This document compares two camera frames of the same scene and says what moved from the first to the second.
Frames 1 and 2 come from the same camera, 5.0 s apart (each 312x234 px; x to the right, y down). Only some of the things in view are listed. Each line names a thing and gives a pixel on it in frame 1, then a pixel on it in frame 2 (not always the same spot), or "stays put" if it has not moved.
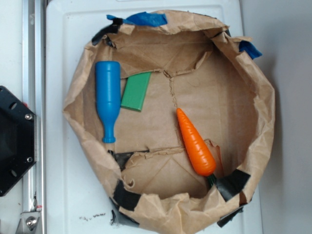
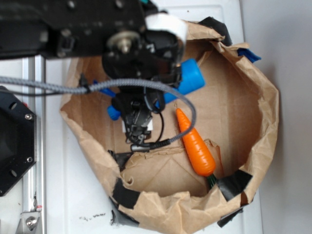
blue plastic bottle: [108, 91] -> [192, 78]
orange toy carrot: [198, 147] stays put
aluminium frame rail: [33, 97] stays put
